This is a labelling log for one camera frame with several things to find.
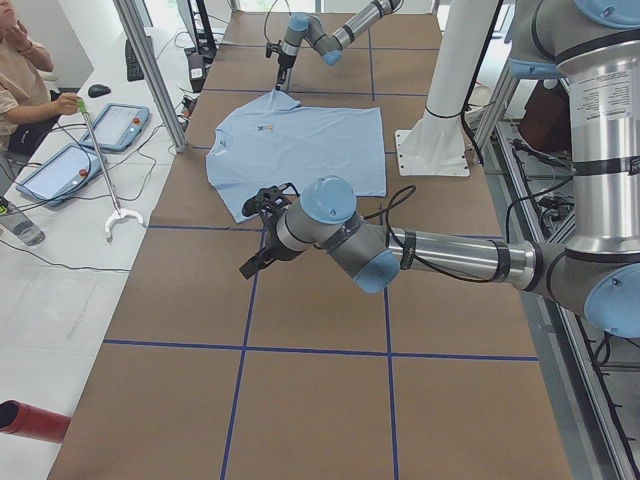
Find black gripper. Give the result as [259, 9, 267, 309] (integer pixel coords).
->
[275, 53, 294, 91]
[239, 229, 295, 279]

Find light blue t-shirt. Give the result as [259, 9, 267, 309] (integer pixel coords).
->
[205, 90, 387, 223]

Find black power adapter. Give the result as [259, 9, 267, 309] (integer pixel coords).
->
[187, 52, 207, 93]

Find black keyboard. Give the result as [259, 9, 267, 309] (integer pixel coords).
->
[124, 39, 144, 82]

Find far blue teach pendant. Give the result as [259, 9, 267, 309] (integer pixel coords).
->
[92, 103, 150, 153]

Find blue teach pendant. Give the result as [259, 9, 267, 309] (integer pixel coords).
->
[15, 144, 102, 207]
[92, 103, 150, 153]

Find black computer mouse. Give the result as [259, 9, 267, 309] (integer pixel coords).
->
[87, 84, 111, 98]

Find metal reacher grabber tool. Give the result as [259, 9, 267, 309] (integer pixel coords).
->
[77, 99, 145, 243]

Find near blue teach pendant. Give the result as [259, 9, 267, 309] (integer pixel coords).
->
[15, 144, 102, 207]

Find clear water bottle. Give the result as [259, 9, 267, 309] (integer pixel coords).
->
[1, 197, 46, 246]

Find seated person beige shirt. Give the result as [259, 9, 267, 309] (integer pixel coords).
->
[1, 1, 80, 154]

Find red cylinder bottle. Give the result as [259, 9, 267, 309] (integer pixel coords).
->
[1, 400, 71, 444]

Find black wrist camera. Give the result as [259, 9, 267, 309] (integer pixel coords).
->
[265, 41, 281, 58]
[241, 182, 300, 217]

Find aluminium frame post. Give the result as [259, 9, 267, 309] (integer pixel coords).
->
[113, 0, 187, 153]

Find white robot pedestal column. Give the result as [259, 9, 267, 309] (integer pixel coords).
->
[395, 0, 502, 177]

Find black cable on desk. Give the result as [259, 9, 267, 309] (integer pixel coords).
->
[0, 234, 132, 274]

